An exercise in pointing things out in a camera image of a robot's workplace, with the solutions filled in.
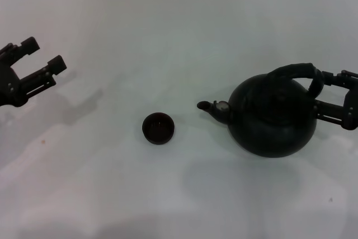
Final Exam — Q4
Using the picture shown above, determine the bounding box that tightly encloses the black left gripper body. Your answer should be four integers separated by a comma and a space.
0, 53, 29, 108

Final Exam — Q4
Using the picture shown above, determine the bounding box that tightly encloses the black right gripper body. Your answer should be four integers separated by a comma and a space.
341, 86, 358, 132

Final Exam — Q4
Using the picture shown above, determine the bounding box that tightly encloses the black round teapot with handle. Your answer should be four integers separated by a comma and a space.
196, 62, 325, 158

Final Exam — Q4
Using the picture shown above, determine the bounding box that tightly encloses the dark brown small teacup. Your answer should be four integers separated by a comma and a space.
142, 112, 176, 146

